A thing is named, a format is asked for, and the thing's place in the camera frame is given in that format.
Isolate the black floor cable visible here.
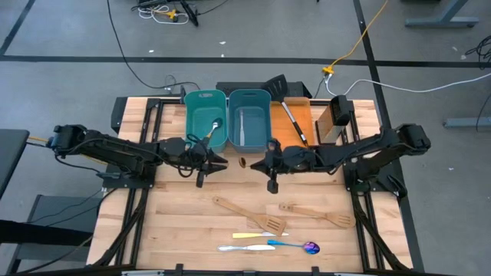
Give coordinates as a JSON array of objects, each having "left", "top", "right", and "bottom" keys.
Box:
[{"left": 106, "top": 0, "right": 201, "bottom": 91}]

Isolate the black side desk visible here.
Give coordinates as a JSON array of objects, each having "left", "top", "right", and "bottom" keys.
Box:
[{"left": 0, "top": 129, "right": 31, "bottom": 200}]

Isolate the green plastic bin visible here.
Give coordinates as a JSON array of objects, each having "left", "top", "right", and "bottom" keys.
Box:
[{"left": 183, "top": 89, "right": 229, "bottom": 154}]

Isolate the grey desk foot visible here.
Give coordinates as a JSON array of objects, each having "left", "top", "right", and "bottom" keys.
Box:
[{"left": 443, "top": 117, "right": 491, "bottom": 130}]

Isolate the yellow-handled knife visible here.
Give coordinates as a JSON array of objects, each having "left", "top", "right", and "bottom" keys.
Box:
[{"left": 231, "top": 231, "right": 290, "bottom": 240}]

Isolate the tangled floor cable bundle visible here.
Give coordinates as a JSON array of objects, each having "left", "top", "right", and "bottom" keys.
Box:
[{"left": 130, "top": 0, "right": 231, "bottom": 28}]

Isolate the grey desk leg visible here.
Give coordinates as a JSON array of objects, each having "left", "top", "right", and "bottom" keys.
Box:
[{"left": 404, "top": 0, "right": 480, "bottom": 28}]

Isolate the slim steel table knife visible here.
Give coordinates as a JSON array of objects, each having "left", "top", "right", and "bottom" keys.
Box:
[{"left": 238, "top": 109, "right": 246, "bottom": 147}]

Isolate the large wooden slotted spatula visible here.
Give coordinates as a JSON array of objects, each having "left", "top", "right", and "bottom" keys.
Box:
[{"left": 213, "top": 195, "right": 288, "bottom": 238}]

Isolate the white plastic knife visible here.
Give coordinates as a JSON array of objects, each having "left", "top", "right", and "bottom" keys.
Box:
[{"left": 216, "top": 244, "right": 276, "bottom": 253}]

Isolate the slim wooden slotted spatula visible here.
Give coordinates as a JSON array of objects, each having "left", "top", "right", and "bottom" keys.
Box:
[{"left": 278, "top": 202, "right": 357, "bottom": 230}]

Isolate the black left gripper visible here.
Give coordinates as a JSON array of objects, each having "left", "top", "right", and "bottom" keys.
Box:
[{"left": 186, "top": 147, "right": 228, "bottom": 176}]

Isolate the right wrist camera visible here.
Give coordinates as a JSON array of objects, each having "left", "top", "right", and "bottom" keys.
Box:
[{"left": 267, "top": 170, "right": 279, "bottom": 194}]

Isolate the black low stand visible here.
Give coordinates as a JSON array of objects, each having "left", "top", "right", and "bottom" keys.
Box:
[{"left": 0, "top": 193, "right": 107, "bottom": 275}]

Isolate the orange wooden board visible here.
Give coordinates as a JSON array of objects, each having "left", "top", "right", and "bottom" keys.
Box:
[{"left": 269, "top": 97, "right": 316, "bottom": 149}]

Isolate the black flat box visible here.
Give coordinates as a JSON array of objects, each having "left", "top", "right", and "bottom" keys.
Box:
[{"left": 215, "top": 80, "right": 312, "bottom": 99}]

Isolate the blue-grey plastic bin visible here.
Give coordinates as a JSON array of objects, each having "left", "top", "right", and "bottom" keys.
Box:
[{"left": 227, "top": 88, "right": 272, "bottom": 154}]

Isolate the yellow extension cable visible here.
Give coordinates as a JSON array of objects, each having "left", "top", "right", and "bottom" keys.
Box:
[{"left": 321, "top": 0, "right": 389, "bottom": 76}]

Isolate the wooden black box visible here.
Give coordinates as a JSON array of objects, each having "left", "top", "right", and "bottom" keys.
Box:
[{"left": 315, "top": 94, "right": 356, "bottom": 146}]

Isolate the black coiled cable bundle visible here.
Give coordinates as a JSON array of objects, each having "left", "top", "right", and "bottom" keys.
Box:
[{"left": 463, "top": 34, "right": 491, "bottom": 64}]

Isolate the white floor cable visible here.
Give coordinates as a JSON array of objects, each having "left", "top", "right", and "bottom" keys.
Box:
[{"left": 325, "top": 72, "right": 491, "bottom": 97}]

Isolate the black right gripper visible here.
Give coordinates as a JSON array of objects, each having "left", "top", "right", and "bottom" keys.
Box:
[{"left": 251, "top": 147, "right": 310, "bottom": 174}]

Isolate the iridescent blue spoon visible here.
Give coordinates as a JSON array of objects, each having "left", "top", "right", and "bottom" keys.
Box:
[{"left": 266, "top": 239, "right": 321, "bottom": 255}]

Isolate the black slotted spatula steel handle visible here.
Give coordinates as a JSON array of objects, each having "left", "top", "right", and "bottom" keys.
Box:
[{"left": 261, "top": 74, "right": 310, "bottom": 148}]

